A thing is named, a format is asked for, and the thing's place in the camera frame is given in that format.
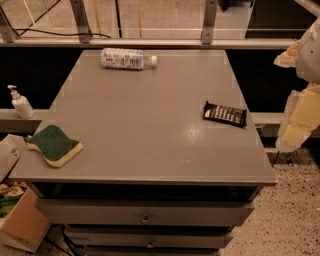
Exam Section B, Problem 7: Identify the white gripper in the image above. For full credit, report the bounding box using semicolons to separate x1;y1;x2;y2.
274;17;320;153

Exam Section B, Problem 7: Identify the black rxbar chocolate wrapper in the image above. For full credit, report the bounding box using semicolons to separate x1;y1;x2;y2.
203;102;247;128

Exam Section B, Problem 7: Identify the clear plastic water bottle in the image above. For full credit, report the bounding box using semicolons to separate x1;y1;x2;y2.
101;48;158;70

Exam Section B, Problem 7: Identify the white pump dispenser bottle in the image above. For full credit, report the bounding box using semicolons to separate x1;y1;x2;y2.
7;85;35;119

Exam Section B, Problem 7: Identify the grey drawer cabinet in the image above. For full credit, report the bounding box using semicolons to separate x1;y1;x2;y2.
11;50;276;256

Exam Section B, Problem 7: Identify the top drawer knob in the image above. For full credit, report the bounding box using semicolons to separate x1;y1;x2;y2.
141;215;151;225

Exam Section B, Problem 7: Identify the green and yellow sponge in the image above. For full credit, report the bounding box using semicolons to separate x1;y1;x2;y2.
26;125;83;168

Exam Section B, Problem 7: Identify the open cardboard box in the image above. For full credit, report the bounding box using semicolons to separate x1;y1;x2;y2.
0;134;50;252

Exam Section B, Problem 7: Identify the black cable on floor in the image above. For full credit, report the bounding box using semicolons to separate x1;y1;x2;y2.
13;27;112;39

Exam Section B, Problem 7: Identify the metal railing frame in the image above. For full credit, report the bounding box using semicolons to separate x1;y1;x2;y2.
0;0;319;49

